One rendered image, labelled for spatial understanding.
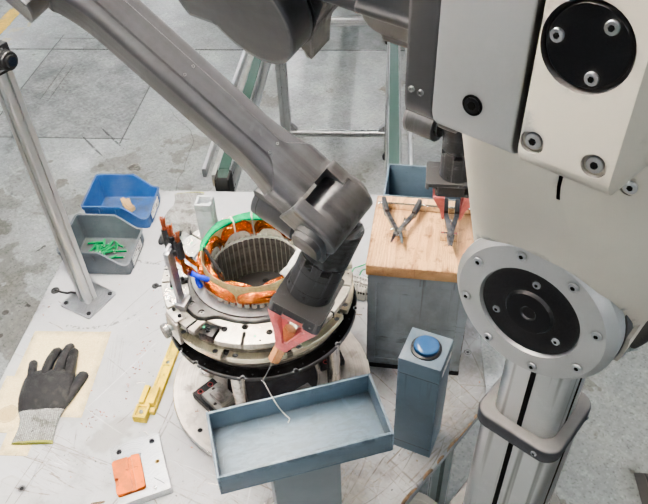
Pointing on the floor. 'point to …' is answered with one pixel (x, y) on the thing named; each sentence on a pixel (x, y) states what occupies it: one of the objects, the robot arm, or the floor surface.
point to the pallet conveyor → (253, 82)
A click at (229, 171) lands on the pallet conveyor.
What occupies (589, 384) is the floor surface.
